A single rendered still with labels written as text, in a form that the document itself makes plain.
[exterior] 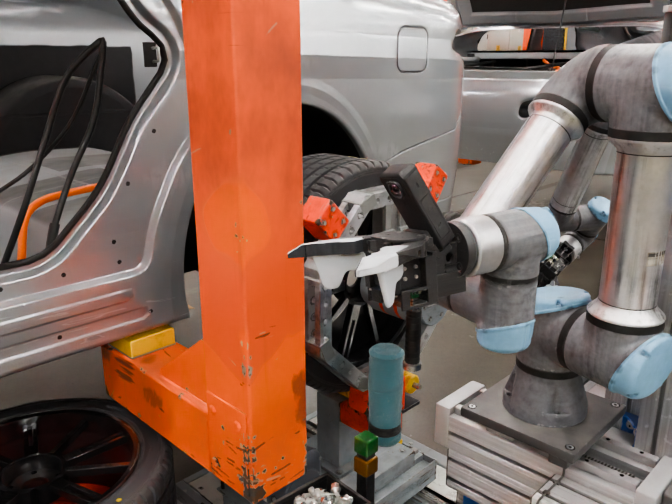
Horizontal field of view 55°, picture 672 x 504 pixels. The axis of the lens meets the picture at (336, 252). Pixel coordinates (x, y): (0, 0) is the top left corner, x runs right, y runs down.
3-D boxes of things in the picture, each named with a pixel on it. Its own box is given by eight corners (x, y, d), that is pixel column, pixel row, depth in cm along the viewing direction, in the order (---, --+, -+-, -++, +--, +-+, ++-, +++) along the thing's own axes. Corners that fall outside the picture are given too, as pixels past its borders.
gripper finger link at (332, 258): (290, 294, 77) (367, 290, 77) (286, 245, 76) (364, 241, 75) (294, 288, 80) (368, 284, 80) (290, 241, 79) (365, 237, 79)
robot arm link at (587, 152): (615, 87, 150) (544, 244, 183) (654, 87, 153) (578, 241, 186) (589, 64, 158) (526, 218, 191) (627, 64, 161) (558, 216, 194)
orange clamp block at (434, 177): (415, 200, 185) (427, 172, 186) (437, 204, 180) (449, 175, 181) (403, 189, 180) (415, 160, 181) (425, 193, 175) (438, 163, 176)
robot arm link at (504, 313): (486, 321, 98) (491, 252, 95) (544, 349, 89) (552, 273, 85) (447, 333, 94) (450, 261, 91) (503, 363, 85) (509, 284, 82)
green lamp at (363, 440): (365, 444, 143) (365, 428, 142) (379, 451, 141) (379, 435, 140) (353, 451, 141) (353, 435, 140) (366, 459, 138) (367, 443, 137)
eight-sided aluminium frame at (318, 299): (430, 343, 204) (438, 172, 188) (447, 349, 199) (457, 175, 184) (303, 406, 167) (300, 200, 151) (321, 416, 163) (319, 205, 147)
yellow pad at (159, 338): (151, 330, 188) (150, 314, 187) (177, 344, 179) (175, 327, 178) (106, 344, 179) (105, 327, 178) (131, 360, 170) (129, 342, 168)
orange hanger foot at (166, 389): (156, 375, 196) (147, 267, 185) (266, 445, 160) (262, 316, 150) (104, 394, 184) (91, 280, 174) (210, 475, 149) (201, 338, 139)
